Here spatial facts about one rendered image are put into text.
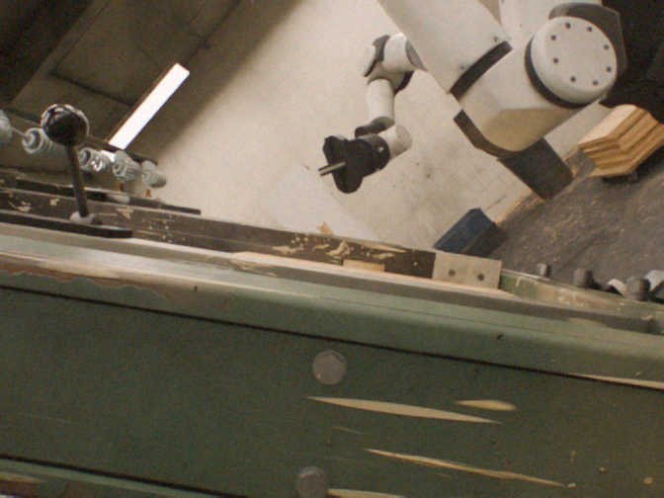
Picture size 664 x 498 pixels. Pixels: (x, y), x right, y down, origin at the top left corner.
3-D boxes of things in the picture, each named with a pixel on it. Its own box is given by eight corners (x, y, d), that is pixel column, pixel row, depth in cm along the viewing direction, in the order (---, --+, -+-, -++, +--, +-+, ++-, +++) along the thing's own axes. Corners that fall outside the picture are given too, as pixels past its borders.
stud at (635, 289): (652, 304, 53) (656, 280, 53) (631, 301, 53) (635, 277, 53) (638, 301, 56) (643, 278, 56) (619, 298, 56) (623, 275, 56)
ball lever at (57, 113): (96, 244, 46) (68, 113, 39) (60, 238, 46) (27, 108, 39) (115, 226, 49) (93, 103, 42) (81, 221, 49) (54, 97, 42)
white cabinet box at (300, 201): (443, 307, 448) (298, 160, 447) (400, 347, 457) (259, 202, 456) (436, 295, 508) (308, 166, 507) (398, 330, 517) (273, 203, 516)
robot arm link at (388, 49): (368, 32, 118) (405, 15, 98) (409, 50, 123) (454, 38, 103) (354, 75, 120) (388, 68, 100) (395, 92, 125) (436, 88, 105)
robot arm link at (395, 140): (363, 181, 106) (384, 171, 114) (397, 158, 99) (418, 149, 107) (339, 138, 105) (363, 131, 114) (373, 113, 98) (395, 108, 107)
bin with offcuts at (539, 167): (588, 167, 440) (542, 120, 440) (547, 204, 449) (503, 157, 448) (566, 171, 491) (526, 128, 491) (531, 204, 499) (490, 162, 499)
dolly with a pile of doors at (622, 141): (701, 130, 305) (659, 88, 305) (637, 185, 313) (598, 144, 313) (647, 142, 366) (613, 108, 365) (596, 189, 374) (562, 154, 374)
